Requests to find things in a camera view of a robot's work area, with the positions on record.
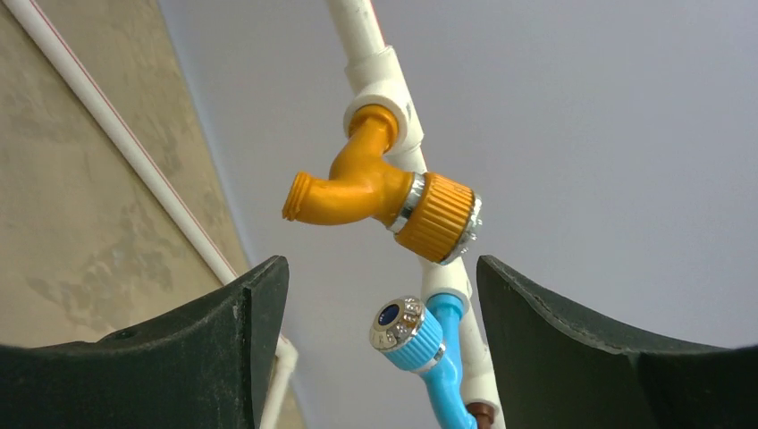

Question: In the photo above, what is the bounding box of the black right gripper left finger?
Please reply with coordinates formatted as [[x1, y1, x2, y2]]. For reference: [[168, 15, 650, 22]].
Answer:
[[1, 256, 290, 428]]

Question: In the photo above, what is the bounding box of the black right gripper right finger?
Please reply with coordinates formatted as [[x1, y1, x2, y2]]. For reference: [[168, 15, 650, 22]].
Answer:
[[476, 256, 757, 428]]

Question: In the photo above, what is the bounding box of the orange water faucet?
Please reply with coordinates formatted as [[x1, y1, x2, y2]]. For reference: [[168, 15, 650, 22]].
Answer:
[[282, 105, 482, 265]]

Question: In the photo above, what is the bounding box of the blue water faucet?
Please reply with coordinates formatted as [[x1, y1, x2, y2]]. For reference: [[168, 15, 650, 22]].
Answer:
[[369, 293, 477, 428]]

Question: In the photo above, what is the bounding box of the white PVC pipe frame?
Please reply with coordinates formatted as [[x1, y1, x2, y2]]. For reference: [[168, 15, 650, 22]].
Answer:
[[2, 1, 506, 428]]

